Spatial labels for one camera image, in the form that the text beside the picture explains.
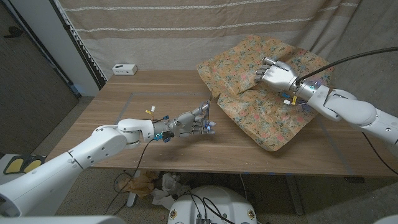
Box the black door handle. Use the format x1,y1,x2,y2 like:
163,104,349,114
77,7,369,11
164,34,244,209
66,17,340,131
3,26,24,39

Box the dark wooden door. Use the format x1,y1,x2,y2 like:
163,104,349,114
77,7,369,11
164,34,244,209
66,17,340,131
0,1,80,156

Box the white grey floor platform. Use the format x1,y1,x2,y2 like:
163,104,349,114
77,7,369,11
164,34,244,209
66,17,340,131
0,154,47,186

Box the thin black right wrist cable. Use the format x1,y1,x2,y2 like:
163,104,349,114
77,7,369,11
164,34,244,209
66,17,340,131
362,132,398,175

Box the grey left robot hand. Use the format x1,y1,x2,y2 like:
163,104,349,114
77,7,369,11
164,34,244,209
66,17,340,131
152,104,217,142

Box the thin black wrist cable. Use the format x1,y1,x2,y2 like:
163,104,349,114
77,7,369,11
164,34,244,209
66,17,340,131
104,139,155,216
362,132,398,175

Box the white power strip box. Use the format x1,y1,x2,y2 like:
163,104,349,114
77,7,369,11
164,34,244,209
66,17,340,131
112,63,138,76

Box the thin black left wrist cable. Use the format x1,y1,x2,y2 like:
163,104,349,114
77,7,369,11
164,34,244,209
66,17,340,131
104,139,155,216

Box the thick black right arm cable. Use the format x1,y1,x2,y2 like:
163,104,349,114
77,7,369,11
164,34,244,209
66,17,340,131
295,46,398,86

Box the white robot torso base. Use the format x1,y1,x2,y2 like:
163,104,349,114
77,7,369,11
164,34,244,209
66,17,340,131
167,185,258,224

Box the black metal frame post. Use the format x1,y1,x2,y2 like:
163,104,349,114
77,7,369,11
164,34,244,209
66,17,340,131
49,0,106,90

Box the beige striped curtain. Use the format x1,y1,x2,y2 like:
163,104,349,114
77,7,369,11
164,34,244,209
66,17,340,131
53,0,363,82

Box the crumpled brown paper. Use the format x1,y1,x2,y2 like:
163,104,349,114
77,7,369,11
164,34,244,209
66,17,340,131
118,169,159,198

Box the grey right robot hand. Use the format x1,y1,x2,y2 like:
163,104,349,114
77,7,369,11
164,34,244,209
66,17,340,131
254,57,323,102

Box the floral orange fabric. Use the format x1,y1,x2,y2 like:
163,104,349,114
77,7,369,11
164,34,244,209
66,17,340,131
196,34,334,152

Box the crumpled white paper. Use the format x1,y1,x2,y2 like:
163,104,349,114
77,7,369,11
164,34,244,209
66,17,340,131
151,172,192,211

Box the grey table leg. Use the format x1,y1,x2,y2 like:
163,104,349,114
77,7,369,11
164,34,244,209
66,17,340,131
284,175,305,216
126,192,139,208

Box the orange grey handled scissors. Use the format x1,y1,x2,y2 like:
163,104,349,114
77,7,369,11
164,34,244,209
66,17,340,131
200,88,215,122

